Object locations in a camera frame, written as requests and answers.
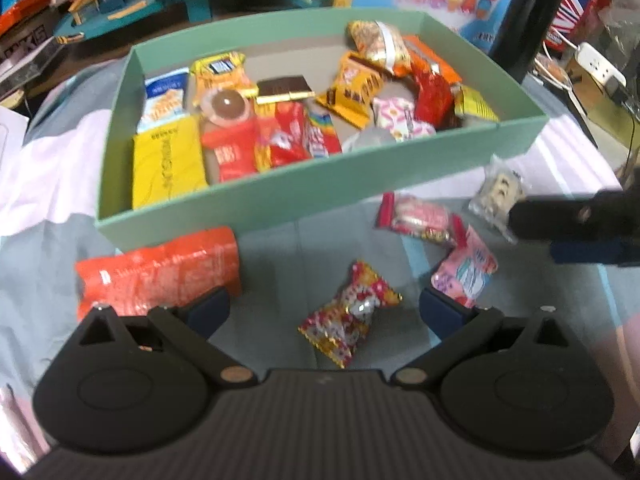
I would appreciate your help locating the shiny red packet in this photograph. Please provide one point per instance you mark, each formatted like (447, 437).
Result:
(432, 97)

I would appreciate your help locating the yellow biscuit packet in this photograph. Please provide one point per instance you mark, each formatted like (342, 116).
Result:
(167, 165)

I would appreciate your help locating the clear cookie packet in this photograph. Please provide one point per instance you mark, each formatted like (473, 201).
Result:
(495, 195)

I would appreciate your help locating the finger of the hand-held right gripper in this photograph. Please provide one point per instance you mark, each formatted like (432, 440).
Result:
(595, 252)
(550, 217)

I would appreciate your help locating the teal toy playset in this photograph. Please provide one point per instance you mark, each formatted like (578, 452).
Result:
(115, 5)

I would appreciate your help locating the red packet with white print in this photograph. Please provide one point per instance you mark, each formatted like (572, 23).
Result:
(230, 152)

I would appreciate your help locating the black orange box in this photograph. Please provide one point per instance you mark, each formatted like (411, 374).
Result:
(25, 45)

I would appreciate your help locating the yellow green snack packet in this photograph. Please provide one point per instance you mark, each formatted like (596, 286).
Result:
(475, 105)

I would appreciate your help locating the red cat print candy packet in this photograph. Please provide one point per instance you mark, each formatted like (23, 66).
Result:
(350, 310)

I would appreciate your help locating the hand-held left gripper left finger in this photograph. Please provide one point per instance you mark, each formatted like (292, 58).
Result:
(207, 310)

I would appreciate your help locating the white power strip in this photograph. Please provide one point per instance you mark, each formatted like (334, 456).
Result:
(600, 65)

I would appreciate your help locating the blue white cracker packet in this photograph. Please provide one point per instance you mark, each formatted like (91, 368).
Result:
(162, 100)

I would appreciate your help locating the clear jelly cup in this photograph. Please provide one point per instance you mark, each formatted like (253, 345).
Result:
(367, 140)

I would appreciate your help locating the red orange packet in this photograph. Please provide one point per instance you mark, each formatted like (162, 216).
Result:
(160, 270)

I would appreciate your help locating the brown chocolate pudding cup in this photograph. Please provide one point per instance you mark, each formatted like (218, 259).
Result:
(226, 106)

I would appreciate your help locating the rainbow candy packet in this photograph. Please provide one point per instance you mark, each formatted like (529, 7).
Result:
(322, 135)

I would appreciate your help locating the yellow black snack packet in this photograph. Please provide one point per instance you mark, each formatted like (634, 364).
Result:
(352, 90)

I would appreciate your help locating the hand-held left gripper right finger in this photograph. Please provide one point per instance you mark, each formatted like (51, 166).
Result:
(445, 312)

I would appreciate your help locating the red cartoon snack packet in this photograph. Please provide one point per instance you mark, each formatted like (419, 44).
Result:
(282, 135)

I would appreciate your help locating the yellow packet with blue label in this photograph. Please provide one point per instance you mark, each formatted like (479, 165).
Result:
(222, 72)

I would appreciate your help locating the pink patterned snack packet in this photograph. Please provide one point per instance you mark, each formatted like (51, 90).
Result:
(400, 117)

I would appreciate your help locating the flag print tin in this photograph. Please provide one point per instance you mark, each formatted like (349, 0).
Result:
(572, 10)

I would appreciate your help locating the orange snack packet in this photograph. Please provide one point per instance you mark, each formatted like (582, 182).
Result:
(432, 57)

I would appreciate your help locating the dark brown chocolate bar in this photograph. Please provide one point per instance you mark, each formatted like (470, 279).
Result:
(285, 89)

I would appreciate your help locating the green cardboard box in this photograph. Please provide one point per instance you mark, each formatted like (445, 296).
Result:
(310, 185)

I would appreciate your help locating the red pink candy packet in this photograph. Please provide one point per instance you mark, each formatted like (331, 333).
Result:
(420, 217)

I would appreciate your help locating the white paper sheet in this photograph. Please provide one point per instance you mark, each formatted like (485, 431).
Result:
(10, 132)

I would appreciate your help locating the clear nut snack bag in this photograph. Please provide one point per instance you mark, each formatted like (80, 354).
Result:
(380, 45)

